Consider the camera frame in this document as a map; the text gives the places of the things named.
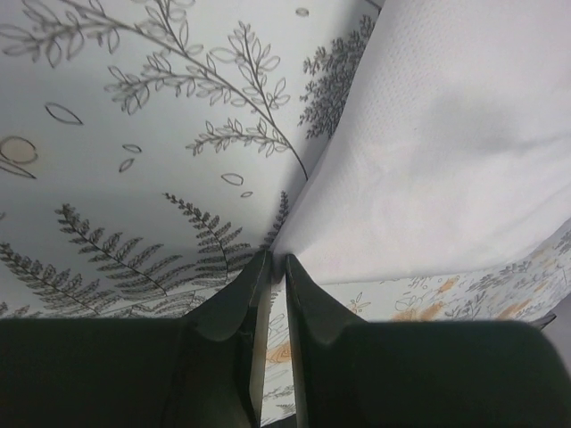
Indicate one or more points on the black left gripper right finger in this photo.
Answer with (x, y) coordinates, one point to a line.
(349, 372)

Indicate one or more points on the floral patterned table mat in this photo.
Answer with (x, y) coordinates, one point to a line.
(149, 149)

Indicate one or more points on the white t shirt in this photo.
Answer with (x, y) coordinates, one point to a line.
(453, 151)

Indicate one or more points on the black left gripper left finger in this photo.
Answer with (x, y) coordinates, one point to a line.
(204, 369)

